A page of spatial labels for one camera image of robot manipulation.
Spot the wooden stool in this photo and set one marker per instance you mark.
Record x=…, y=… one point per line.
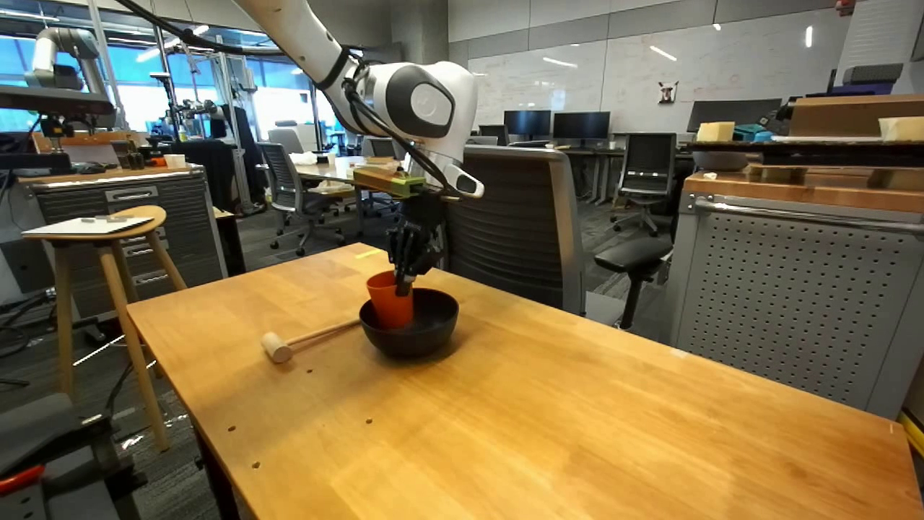
x=111, y=291

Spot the wooden tray box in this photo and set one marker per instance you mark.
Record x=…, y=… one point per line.
x=810, y=184

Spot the black bowl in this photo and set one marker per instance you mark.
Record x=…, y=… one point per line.
x=423, y=335

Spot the yellow strip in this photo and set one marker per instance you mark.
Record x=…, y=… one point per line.
x=914, y=434

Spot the brown wooden box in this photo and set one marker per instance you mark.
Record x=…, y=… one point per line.
x=847, y=114

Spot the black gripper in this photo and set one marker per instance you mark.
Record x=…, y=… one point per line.
x=431, y=215

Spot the black office chair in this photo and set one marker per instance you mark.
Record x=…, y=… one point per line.
x=638, y=192

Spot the grey mesh office chair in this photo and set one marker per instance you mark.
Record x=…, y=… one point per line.
x=515, y=220

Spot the wooden mallet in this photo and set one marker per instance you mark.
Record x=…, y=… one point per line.
x=278, y=349

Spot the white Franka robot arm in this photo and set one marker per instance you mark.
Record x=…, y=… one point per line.
x=433, y=103

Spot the grey swivel chair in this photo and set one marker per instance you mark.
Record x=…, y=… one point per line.
x=280, y=190

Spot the grey filing cabinet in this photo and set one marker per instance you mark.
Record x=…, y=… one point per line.
x=124, y=232

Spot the grey perforated partition cabinet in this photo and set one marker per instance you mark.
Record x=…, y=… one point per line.
x=798, y=298

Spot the white board on stool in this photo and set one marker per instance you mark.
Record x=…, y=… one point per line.
x=86, y=226

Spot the orange plastic cup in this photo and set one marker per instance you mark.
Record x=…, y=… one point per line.
x=389, y=306

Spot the small yellow foam block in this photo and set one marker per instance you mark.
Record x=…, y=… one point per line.
x=713, y=131

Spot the wide black computer monitor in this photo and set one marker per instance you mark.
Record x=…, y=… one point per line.
x=734, y=114

